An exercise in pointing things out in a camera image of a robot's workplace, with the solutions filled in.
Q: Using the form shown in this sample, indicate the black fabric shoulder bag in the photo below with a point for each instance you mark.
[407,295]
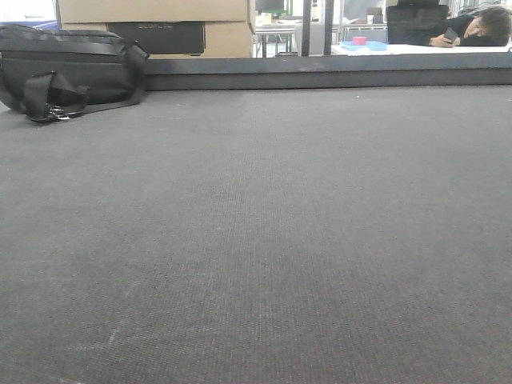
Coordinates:
[54,75]

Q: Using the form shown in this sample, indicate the white background table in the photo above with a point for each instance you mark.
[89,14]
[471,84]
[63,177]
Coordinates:
[409,49]

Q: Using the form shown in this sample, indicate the light blue tray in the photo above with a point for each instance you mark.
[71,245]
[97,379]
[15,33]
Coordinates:
[368,45]

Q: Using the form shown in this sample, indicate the black vertical pole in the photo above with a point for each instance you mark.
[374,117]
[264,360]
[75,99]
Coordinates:
[306,20]

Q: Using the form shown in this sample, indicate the black smartphone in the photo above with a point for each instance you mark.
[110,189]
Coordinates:
[450,34]

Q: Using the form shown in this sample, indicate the upper cardboard box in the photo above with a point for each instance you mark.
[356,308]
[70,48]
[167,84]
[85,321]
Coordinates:
[91,11]

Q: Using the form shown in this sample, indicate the person in black resting head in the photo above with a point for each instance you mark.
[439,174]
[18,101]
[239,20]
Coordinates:
[489,27]

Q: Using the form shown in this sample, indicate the black raised conveyor edge rail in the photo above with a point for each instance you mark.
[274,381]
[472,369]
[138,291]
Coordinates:
[330,72]

